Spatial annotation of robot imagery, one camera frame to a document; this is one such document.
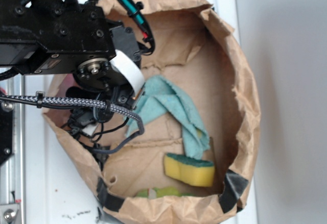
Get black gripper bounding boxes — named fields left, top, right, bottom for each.
left=66, top=20, right=145, bottom=133

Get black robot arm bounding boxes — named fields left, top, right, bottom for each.
left=1, top=0, right=149, bottom=135

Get teal cloth rag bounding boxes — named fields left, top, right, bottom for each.
left=134, top=75, right=209, bottom=160

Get brown paper bag container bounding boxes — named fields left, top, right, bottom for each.
left=43, top=0, right=261, bottom=223

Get yellow green sponge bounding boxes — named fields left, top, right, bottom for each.
left=163, top=153, right=215, bottom=187

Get lime green plush toy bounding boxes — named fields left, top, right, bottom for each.
left=135, top=187, right=194, bottom=199

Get grey braided cable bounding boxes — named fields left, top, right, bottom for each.
left=0, top=91, right=145, bottom=155

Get green black wire bundle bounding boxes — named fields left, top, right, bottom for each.
left=101, top=0, right=156, bottom=56

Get black metal bracket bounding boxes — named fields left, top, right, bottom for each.
left=0, top=99, right=14, bottom=166

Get aluminium frame rail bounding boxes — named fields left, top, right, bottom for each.
left=0, top=67, right=26, bottom=224

